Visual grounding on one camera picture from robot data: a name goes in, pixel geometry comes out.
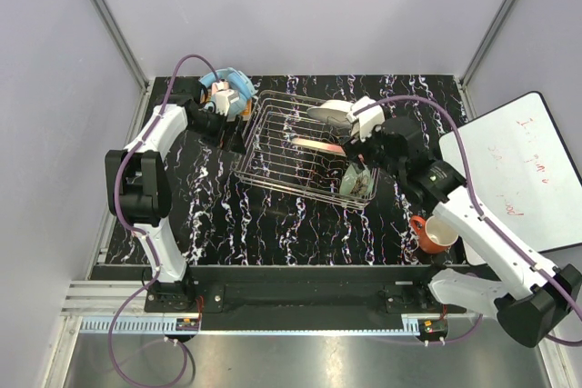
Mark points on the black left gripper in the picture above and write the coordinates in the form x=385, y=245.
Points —
x=232, y=140

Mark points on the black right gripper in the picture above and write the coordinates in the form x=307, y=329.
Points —
x=360, y=147

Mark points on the green ceramic bowl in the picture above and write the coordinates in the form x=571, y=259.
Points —
x=358, y=181

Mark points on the white paper plate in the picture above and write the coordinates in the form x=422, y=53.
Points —
x=333, y=112

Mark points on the wire dish rack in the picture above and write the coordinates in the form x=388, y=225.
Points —
x=273, y=162

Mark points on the pink and cream plate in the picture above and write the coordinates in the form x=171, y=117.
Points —
x=319, y=146

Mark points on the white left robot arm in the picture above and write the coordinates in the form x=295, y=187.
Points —
x=138, y=188

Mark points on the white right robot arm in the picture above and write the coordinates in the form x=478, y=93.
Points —
x=531, y=294

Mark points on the wooden board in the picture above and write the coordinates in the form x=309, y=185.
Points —
x=247, y=111

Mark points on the small pink box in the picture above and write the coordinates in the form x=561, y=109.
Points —
x=219, y=86

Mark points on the blue headphones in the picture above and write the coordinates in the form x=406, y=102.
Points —
x=236, y=80

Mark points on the orange ceramic mug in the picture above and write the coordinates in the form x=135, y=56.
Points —
x=433, y=235

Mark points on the white whiteboard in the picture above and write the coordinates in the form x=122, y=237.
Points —
x=523, y=173

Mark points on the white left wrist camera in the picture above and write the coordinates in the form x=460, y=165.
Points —
x=226, y=102

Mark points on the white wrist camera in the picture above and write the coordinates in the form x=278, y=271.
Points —
x=226, y=102
x=365, y=115

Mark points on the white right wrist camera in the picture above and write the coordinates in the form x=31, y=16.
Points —
x=365, y=115

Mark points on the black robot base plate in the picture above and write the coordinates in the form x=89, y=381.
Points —
x=307, y=299

